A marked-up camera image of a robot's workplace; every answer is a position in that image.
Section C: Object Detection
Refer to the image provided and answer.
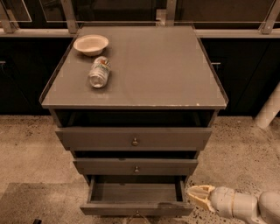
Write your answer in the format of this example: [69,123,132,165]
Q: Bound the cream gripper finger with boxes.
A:
[189,194,215,213]
[187,185,215,196]

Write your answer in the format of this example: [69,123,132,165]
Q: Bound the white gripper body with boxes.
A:
[209,186,235,219]

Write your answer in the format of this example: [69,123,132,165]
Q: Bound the grey bottom drawer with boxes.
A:
[80,175,193,216]

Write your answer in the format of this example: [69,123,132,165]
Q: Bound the grey drawer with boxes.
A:
[73,158,198,176]
[56,127,212,151]
[80,175,193,216]

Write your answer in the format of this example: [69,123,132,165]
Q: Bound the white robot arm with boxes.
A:
[187,185,280,224]

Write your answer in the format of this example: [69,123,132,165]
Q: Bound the grey drawer cabinet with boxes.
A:
[38,25,229,187]

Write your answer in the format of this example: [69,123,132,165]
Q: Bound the grey middle drawer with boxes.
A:
[73,158,198,176]

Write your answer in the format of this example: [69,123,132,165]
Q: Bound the grey top drawer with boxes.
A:
[56,127,212,151]

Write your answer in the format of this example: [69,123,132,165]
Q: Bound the clear plastic bottle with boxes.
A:
[88,56,111,88]

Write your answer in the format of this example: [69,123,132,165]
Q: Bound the white paper bowl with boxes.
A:
[73,35,109,57]

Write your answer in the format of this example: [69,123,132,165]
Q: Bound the white cylindrical post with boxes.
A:
[255,82,280,129]

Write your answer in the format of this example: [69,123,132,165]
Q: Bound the metal railing frame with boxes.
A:
[0,0,280,39]

